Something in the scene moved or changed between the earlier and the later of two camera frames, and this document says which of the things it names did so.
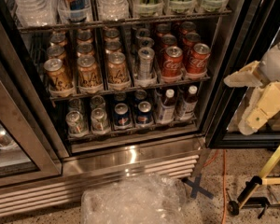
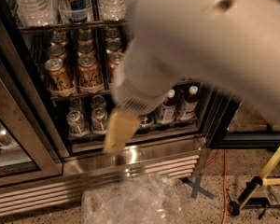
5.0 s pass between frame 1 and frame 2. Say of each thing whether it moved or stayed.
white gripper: moved
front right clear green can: stayed
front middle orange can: stayed
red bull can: stayed
